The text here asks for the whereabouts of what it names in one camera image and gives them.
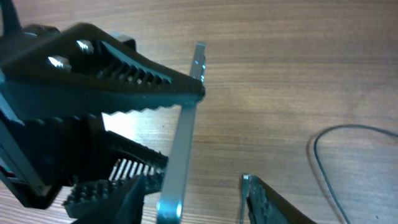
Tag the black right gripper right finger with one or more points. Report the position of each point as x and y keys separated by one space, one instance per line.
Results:
x=266 y=206

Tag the blue Galaxy smartphone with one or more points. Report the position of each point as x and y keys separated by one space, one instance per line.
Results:
x=170 y=204

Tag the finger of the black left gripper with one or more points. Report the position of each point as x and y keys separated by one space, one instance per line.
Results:
x=47 y=73

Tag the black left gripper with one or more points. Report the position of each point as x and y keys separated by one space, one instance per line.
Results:
x=41 y=156

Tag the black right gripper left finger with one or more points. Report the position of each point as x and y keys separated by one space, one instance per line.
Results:
x=125 y=206

